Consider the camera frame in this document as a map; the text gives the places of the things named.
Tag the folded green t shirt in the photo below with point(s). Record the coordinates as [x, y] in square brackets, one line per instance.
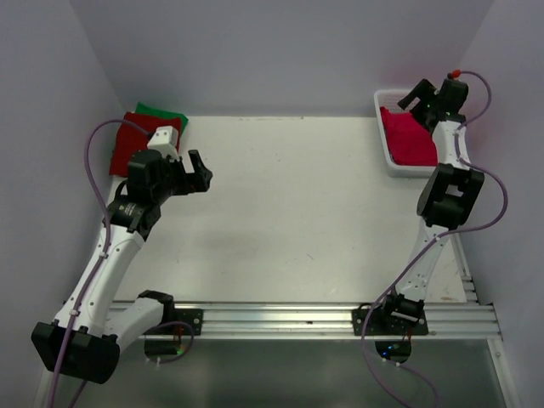
[163, 114]

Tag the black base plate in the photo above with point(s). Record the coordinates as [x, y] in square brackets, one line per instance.
[380, 324]
[191, 316]

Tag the folded dark red t shirt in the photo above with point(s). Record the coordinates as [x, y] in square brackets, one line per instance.
[129, 139]

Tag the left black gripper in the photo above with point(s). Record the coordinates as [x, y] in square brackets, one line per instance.
[196, 181]

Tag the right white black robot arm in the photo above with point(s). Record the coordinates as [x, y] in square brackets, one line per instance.
[447, 198]

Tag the white plastic mesh basket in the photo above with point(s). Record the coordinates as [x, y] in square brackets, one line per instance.
[389, 99]

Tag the crimson pink t shirt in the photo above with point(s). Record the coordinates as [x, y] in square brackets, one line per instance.
[409, 144]

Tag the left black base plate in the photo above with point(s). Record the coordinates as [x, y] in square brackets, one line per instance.
[191, 316]

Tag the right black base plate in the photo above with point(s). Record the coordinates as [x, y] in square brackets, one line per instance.
[380, 324]

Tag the aluminium mounting rail frame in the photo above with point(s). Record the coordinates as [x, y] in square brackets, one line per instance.
[453, 313]

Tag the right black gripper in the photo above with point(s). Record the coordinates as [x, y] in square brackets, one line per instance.
[423, 91]

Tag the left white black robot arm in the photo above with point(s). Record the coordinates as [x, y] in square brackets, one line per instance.
[83, 341]

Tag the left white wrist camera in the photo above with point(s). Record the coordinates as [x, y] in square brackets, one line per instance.
[165, 140]

